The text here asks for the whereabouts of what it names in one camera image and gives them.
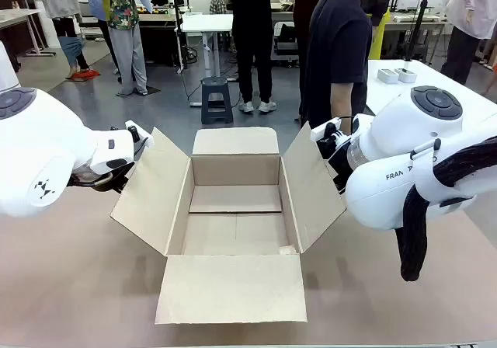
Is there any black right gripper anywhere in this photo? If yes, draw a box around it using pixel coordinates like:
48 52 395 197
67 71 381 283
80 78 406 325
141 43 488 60
316 139 353 195

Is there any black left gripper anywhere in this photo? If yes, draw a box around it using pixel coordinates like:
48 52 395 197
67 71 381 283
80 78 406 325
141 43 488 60
66 160 135 194

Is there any brown cardboard box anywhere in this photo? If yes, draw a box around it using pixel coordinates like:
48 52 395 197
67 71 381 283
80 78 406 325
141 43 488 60
109 126 347 325

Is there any person's right forearm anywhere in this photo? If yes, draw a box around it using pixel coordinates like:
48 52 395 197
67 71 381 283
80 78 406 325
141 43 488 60
329 82 354 120

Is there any white rounded table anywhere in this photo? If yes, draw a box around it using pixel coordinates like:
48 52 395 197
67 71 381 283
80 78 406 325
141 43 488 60
367 58 497 117

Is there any small white box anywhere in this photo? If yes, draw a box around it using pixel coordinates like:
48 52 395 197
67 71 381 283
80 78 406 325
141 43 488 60
377 68 400 85
394 68 419 85

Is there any person in navy t-shirt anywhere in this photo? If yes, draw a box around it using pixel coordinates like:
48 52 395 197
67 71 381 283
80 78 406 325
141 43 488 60
298 0 380 130

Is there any black plastic step stool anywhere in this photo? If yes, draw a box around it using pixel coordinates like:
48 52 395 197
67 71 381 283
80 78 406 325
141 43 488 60
200 75 235 126

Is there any figure in yellow apron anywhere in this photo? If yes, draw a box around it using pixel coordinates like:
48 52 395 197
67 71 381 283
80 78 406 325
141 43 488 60
360 0 398 60

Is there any black desk with wooden top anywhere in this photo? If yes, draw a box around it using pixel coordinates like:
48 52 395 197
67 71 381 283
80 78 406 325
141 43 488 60
137 12 183 68

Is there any mannequin in floral shirt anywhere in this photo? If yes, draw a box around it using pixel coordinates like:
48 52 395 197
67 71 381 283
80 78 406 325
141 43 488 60
92 0 151 97

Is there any person in black clothes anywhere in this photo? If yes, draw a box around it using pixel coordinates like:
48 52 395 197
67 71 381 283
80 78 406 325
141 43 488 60
221 0 281 114

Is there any black tripod stand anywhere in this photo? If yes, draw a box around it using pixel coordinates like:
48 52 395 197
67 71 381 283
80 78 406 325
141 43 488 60
402 0 435 62
169 0 190 75

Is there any white standing desk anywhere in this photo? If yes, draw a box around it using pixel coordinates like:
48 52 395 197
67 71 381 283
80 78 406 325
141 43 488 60
180 12 234 108

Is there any table with pink legs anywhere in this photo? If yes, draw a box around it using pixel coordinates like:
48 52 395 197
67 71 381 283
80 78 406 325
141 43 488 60
0 9 57 58

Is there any person in pale pink shirt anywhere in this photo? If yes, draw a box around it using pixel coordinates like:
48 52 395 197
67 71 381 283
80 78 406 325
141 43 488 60
440 0 497 86

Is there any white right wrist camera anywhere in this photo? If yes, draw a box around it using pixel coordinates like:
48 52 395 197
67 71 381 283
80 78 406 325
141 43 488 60
310 117 353 147

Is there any black cable sleeve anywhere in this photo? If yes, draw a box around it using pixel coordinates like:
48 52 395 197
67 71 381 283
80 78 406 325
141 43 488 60
398 136 497 283

